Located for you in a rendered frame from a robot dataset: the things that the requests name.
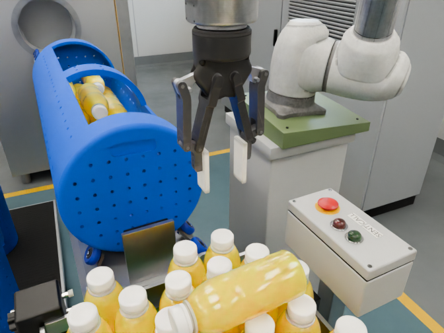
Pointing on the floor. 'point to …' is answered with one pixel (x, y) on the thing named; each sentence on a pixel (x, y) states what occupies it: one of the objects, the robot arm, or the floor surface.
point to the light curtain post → (125, 39)
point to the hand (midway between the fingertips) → (222, 166)
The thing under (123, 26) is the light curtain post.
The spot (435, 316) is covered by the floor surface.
